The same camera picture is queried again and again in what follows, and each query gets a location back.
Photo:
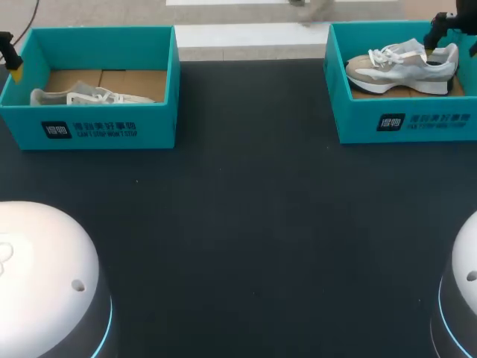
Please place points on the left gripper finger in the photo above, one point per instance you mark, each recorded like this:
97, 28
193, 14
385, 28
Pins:
11, 56

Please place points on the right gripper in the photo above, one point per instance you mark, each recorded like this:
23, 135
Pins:
467, 15

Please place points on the beige grey white sneaker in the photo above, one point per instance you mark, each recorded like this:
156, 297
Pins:
391, 72

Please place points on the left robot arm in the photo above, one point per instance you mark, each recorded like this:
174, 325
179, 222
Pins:
41, 268

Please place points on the teal box with shoe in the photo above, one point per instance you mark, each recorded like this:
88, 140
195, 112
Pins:
112, 128

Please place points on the pale grey white sneaker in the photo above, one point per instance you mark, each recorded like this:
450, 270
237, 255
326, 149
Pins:
93, 97

